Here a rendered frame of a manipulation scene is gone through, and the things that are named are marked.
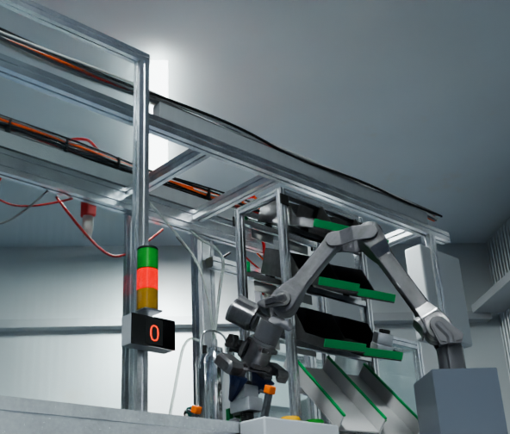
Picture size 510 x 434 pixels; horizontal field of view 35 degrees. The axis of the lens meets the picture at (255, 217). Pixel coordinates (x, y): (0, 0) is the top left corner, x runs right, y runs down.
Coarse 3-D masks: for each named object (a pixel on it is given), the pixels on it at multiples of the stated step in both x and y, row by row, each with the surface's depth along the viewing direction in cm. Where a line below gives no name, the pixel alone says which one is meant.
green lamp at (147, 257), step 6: (138, 252) 192; (144, 252) 191; (150, 252) 191; (156, 252) 192; (138, 258) 192; (144, 258) 190; (150, 258) 191; (156, 258) 192; (138, 264) 191; (144, 264) 190; (150, 264) 190; (156, 264) 191
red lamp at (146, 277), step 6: (138, 270) 190; (144, 270) 189; (150, 270) 189; (156, 270) 191; (138, 276) 190; (144, 276) 189; (150, 276) 189; (156, 276) 190; (138, 282) 189; (144, 282) 188; (150, 282) 188; (156, 282) 189; (138, 288) 189; (156, 288) 189
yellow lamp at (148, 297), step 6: (144, 288) 187; (150, 288) 188; (138, 294) 188; (144, 294) 187; (150, 294) 187; (156, 294) 188; (138, 300) 187; (144, 300) 186; (150, 300) 186; (156, 300) 188; (138, 306) 187; (144, 306) 186; (150, 306) 186; (156, 306) 187
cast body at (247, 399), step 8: (248, 384) 183; (240, 392) 182; (248, 392) 182; (256, 392) 184; (240, 400) 182; (248, 400) 180; (256, 400) 181; (232, 408) 183; (240, 408) 181; (248, 408) 179; (256, 408) 181
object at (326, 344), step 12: (300, 312) 227; (312, 312) 226; (300, 324) 208; (312, 324) 225; (324, 324) 220; (336, 324) 216; (300, 336) 207; (312, 336) 202; (324, 336) 219; (336, 336) 215; (324, 348) 198; (336, 348) 200; (348, 348) 202; (360, 348) 203
